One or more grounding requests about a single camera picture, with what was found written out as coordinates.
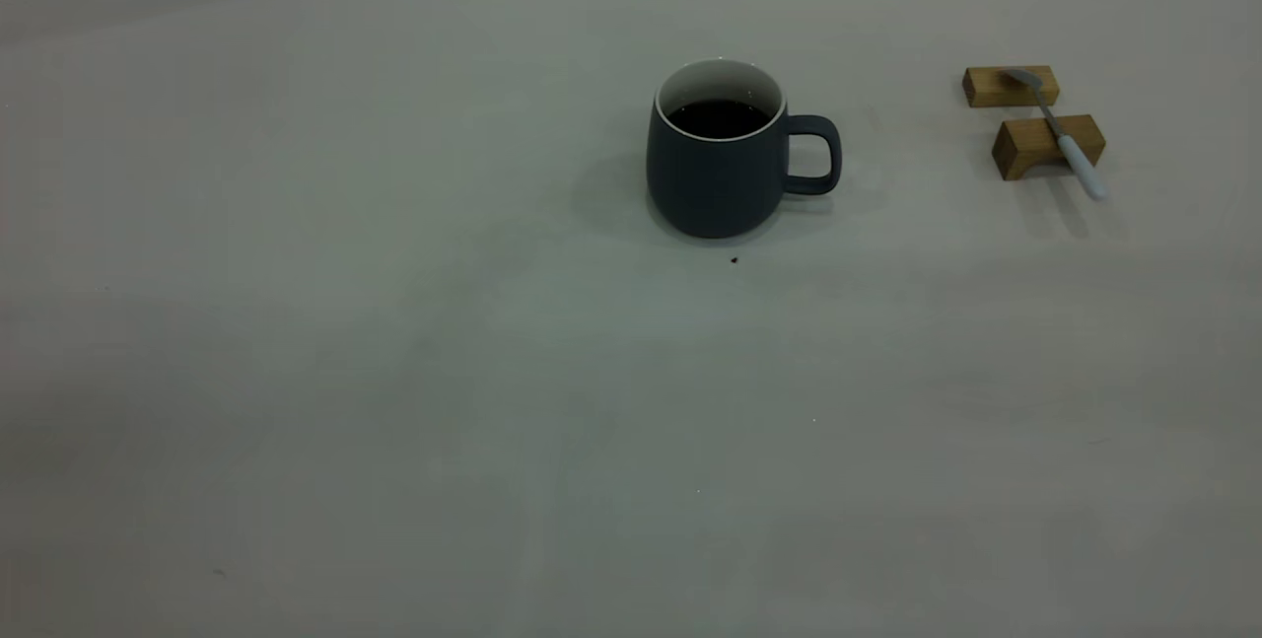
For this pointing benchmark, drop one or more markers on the dark grey ceramic mug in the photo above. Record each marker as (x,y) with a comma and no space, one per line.
(715,184)

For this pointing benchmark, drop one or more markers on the arched wooden block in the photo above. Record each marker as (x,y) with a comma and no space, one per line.
(1025,138)

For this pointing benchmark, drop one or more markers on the rectangular wooden block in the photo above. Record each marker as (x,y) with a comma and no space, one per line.
(991,88)

